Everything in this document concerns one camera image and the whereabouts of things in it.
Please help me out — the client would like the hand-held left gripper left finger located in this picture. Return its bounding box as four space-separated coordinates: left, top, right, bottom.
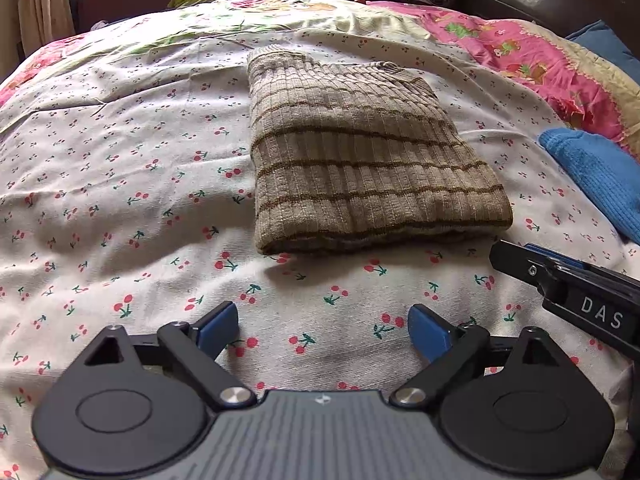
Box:
82 301 257 409

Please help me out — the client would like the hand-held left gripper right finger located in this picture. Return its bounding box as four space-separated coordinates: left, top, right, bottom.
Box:
389 304 568 407

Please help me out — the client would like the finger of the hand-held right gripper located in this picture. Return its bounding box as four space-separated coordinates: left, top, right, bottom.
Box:
489 240 588 292

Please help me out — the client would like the beige striped knit sweater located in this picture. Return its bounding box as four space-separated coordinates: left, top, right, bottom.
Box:
246 46 515 256

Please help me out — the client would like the blue fleece cloth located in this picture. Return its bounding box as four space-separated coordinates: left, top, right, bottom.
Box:
539 127 640 247

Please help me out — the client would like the cherry print bedsheet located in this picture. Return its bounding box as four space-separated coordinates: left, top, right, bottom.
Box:
0 22 640 480

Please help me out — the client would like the pink floral quilt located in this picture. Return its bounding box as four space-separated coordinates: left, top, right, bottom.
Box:
0 0 640 153

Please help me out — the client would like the blue pillow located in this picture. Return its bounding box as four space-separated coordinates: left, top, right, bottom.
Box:
565 20 640 72

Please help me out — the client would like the beige curtain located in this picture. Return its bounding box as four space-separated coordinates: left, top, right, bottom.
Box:
17 0 76 52

